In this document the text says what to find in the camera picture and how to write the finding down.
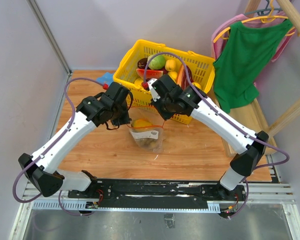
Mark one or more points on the raw meat slab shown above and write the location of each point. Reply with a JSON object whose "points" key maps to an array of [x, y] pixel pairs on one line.
{"points": [[182, 79]]}

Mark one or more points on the green orange mango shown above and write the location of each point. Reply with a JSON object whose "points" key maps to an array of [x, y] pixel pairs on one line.
{"points": [[141, 123]]}

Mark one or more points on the green cabbage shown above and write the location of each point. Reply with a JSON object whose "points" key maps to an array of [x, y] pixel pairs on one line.
{"points": [[157, 63]]}

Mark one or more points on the aluminium frame post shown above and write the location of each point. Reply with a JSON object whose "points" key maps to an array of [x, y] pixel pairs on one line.
{"points": [[49, 35]]}

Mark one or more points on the yellow lemon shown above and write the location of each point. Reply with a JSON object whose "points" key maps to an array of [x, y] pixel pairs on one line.
{"points": [[170, 65]]}

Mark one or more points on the clear zip top bag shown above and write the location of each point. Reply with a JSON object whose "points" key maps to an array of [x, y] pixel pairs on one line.
{"points": [[156, 131]]}

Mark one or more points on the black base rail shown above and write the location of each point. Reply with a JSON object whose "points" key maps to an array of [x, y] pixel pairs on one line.
{"points": [[158, 194]]}

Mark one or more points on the blue cloth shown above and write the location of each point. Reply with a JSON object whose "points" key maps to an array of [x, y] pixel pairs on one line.
{"points": [[107, 78]]}

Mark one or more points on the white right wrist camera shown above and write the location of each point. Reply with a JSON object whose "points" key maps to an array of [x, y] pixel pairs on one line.
{"points": [[152, 90]]}

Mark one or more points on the grey clothes hanger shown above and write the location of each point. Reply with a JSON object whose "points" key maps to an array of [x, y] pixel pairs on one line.
{"points": [[254, 9]]}

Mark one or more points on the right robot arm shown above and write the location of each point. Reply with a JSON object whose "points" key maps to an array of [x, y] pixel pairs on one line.
{"points": [[247, 143]]}

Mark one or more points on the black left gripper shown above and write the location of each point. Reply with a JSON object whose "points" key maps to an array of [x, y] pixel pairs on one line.
{"points": [[125, 119]]}

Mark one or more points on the yellow plastic basket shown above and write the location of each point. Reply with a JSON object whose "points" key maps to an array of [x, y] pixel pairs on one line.
{"points": [[201, 67]]}

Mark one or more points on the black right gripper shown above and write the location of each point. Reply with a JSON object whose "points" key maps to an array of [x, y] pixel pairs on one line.
{"points": [[165, 115]]}

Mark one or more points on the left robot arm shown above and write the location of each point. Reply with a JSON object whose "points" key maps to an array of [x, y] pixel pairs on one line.
{"points": [[41, 167]]}

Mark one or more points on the yellow clothes hanger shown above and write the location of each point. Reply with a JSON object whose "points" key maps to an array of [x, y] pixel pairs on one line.
{"points": [[263, 19]]}

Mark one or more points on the green tank top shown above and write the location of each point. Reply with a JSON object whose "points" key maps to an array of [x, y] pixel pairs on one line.
{"points": [[247, 51]]}

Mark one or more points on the wooden clothes rack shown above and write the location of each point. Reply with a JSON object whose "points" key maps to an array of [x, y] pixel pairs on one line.
{"points": [[278, 104]]}

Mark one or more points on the watermelon slice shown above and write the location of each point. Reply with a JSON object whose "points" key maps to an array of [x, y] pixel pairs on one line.
{"points": [[149, 74]]}

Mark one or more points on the pink shirt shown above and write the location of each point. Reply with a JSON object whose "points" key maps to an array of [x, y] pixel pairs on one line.
{"points": [[218, 47]]}

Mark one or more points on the brown longan bunch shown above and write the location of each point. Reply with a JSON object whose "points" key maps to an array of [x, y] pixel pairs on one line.
{"points": [[148, 144]]}

